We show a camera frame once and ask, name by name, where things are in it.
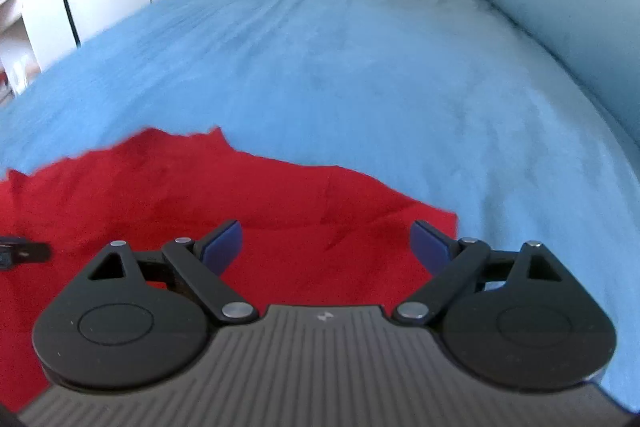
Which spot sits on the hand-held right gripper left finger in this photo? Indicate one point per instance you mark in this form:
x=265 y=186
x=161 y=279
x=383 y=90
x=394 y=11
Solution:
x=223 y=244

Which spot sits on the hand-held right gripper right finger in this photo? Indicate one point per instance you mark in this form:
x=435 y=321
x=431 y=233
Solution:
x=429 y=244

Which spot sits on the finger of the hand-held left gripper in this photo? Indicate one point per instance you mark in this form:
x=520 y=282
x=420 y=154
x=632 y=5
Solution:
x=25 y=251

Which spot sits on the red cloth garment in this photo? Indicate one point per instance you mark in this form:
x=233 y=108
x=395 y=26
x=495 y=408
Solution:
x=210 y=192

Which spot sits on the blue bed sheet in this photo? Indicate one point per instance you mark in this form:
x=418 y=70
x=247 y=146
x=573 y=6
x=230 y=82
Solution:
x=350 y=72

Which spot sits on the white shelf with items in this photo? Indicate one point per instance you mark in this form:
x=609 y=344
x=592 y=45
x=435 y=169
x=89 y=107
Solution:
x=15 y=2

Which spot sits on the teal rolled duvet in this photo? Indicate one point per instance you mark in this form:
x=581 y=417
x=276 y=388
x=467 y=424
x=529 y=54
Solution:
x=560 y=12

